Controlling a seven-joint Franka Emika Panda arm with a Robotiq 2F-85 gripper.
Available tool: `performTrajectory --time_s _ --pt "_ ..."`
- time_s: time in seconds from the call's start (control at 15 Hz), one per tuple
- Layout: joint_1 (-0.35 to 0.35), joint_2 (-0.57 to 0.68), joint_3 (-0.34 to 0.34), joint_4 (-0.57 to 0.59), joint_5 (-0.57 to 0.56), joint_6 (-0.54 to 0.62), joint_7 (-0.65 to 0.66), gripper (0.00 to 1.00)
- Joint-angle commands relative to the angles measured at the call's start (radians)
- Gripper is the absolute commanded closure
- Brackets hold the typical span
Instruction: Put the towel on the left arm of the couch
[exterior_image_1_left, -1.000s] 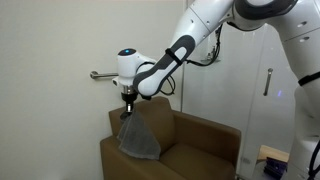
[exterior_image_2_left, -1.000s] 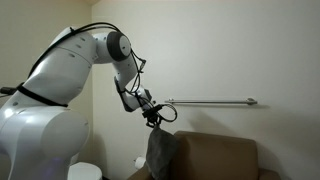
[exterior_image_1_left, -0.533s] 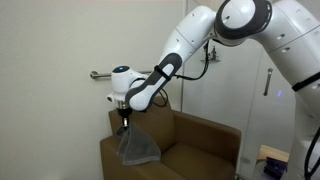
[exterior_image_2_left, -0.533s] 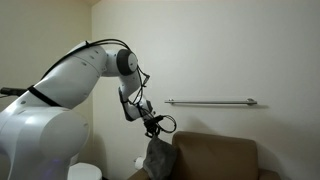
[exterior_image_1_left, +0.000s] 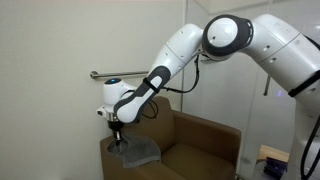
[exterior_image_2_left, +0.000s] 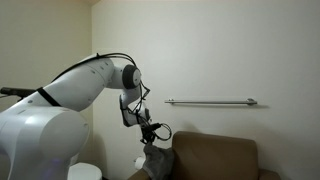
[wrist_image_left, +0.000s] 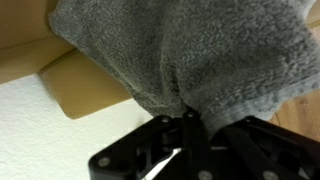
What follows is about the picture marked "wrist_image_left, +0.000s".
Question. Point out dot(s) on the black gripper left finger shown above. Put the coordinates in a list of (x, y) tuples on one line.
[(133, 156)]

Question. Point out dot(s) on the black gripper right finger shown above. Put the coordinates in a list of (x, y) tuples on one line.
[(266, 150)]

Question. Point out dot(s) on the grey towel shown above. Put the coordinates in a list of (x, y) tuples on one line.
[(206, 53)]

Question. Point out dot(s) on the brown leather couch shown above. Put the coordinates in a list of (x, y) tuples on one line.
[(80, 86)]

